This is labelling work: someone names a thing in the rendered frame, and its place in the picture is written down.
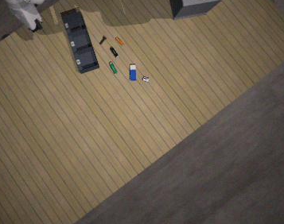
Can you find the black bin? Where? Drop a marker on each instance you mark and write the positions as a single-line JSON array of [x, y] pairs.
[[85, 59]]

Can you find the black battery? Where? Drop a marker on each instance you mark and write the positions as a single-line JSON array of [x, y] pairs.
[[114, 52]]

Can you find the blue and white eraser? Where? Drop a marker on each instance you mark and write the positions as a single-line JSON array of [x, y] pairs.
[[132, 72]]

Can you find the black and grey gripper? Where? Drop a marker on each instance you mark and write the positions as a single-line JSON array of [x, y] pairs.
[[29, 16]]

